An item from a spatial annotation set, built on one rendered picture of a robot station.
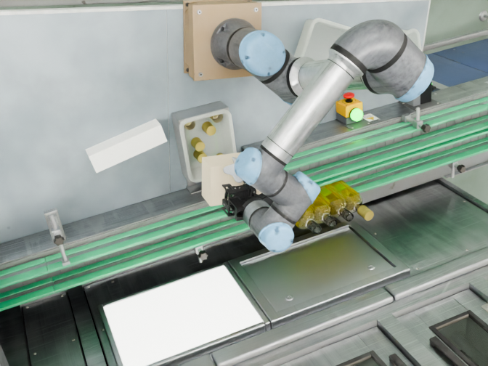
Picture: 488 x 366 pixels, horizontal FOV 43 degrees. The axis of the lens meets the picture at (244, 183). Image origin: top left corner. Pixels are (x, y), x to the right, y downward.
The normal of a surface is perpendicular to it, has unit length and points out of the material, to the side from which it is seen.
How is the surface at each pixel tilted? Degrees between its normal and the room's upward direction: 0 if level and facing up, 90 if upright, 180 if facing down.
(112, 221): 90
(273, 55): 10
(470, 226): 90
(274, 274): 90
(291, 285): 90
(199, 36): 5
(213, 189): 0
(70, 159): 0
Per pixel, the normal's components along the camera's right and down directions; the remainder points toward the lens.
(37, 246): -0.11, -0.87
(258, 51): 0.31, 0.26
